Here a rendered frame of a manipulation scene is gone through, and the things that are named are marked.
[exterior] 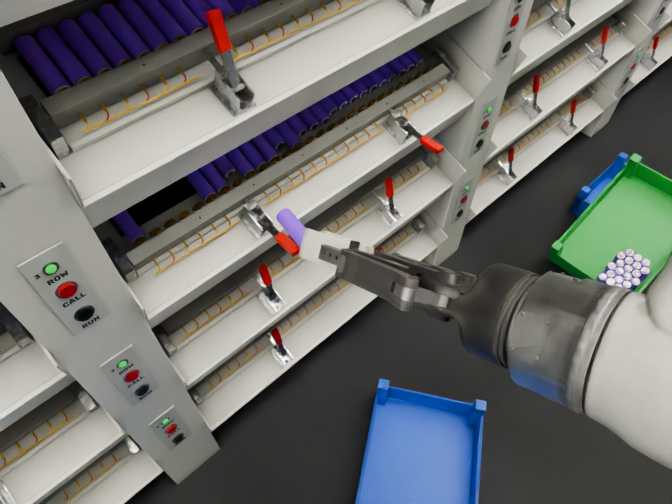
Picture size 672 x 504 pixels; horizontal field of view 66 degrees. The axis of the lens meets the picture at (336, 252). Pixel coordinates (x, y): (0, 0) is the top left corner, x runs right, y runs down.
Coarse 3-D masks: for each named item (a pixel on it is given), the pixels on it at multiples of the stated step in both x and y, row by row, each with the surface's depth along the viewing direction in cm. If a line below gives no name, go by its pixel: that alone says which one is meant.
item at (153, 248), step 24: (432, 72) 81; (408, 96) 79; (360, 120) 75; (312, 144) 71; (336, 144) 74; (360, 144) 75; (288, 168) 69; (240, 192) 66; (264, 192) 68; (192, 216) 63; (216, 216) 65; (168, 240) 62; (144, 264) 61
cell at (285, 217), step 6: (282, 210) 57; (288, 210) 57; (276, 216) 57; (282, 216) 56; (288, 216) 56; (294, 216) 56; (282, 222) 56; (288, 222) 56; (294, 222) 56; (300, 222) 56; (288, 228) 56; (294, 228) 55; (300, 228) 55; (294, 234) 55; (300, 234) 55; (294, 240) 55; (300, 240) 54; (300, 246) 54
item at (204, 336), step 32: (416, 160) 98; (448, 160) 97; (352, 192) 91; (384, 192) 96; (416, 192) 97; (320, 224) 88; (352, 224) 91; (384, 224) 93; (288, 256) 87; (224, 288) 80; (256, 288) 83; (288, 288) 85; (320, 288) 90; (192, 320) 79; (224, 320) 80; (256, 320) 81; (192, 352) 77; (224, 352) 79; (192, 384) 78
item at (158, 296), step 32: (448, 64) 82; (384, 96) 81; (448, 96) 84; (320, 128) 76; (416, 128) 80; (352, 160) 75; (384, 160) 76; (288, 192) 70; (320, 192) 72; (160, 224) 65; (224, 224) 67; (192, 256) 64; (224, 256) 65; (256, 256) 70; (128, 288) 56; (160, 288) 62; (192, 288) 63; (160, 320) 64
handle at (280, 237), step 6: (258, 216) 65; (258, 222) 66; (264, 222) 65; (270, 228) 65; (276, 228) 65; (276, 234) 64; (282, 234) 64; (276, 240) 64; (282, 240) 64; (288, 240) 64; (282, 246) 64; (288, 246) 63; (294, 246) 63; (288, 252) 63; (294, 252) 63
